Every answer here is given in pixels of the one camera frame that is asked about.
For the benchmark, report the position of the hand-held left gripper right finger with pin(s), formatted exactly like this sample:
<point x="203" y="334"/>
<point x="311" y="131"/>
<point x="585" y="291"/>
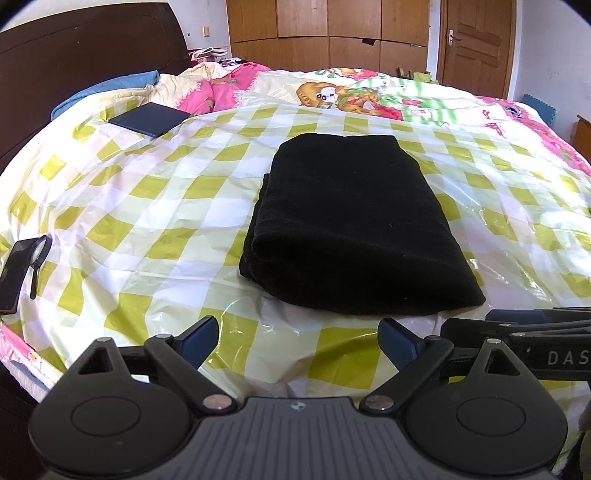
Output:
<point x="397" y="344"/>

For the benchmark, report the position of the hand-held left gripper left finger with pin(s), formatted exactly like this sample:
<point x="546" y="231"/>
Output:
<point x="201" y="340"/>

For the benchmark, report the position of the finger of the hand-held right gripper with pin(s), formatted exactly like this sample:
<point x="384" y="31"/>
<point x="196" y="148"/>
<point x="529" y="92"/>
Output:
<point x="466" y="328"/>
<point x="521" y="316"/>

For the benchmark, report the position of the black pants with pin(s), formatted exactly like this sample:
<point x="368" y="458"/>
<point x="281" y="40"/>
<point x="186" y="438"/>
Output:
<point x="351" y="221"/>

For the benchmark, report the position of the yellow checked plastic sheet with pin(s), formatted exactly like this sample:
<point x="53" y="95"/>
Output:
<point x="161" y="207"/>

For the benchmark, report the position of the black magnifying glass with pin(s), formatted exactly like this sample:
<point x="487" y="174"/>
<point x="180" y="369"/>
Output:
<point x="39" y="251"/>

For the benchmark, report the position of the wooden cabinet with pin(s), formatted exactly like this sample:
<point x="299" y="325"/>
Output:
<point x="582" y="136"/>

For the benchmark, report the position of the black smartphone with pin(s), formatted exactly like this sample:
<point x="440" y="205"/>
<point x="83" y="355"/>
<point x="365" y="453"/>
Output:
<point x="14" y="281"/>

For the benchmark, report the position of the blue foam mat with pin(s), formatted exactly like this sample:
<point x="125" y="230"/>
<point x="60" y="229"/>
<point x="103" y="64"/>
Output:
<point x="538" y="108"/>

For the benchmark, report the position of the dark blue notebook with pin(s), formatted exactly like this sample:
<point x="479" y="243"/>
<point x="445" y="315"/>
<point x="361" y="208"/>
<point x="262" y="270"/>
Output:
<point x="147" y="119"/>

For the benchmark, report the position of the cartoon printed quilt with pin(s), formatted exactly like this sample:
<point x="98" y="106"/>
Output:
<point x="415" y="101"/>

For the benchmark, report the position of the green cloth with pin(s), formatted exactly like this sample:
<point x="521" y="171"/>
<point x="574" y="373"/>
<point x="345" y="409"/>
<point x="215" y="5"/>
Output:
<point x="424" y="77"/>

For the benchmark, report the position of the cream blanket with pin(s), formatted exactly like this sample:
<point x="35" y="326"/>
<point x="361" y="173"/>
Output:
<point x="184" y="85"/>

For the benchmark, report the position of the blue pillow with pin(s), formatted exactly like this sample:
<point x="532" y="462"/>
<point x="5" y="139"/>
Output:
<point x="101" y="87"/>

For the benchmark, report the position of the wooden door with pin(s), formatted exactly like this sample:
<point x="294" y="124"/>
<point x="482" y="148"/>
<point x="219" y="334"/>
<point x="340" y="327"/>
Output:
<point x="480" y="46"/>

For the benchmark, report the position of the small dark garment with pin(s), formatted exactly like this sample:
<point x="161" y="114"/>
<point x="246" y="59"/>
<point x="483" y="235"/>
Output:
<point x="231" y="60"/>

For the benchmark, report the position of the white pink bag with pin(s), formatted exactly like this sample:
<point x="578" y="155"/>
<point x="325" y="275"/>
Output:
<point x="207" y="53"/>

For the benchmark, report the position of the dark wooden headboard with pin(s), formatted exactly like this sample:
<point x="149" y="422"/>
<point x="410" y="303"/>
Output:
<point x="69" y="55"/>

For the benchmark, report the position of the wooden wardrobe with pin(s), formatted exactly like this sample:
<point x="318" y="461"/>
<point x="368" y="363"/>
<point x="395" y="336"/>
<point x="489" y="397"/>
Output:
<point x="323" y="27"/>

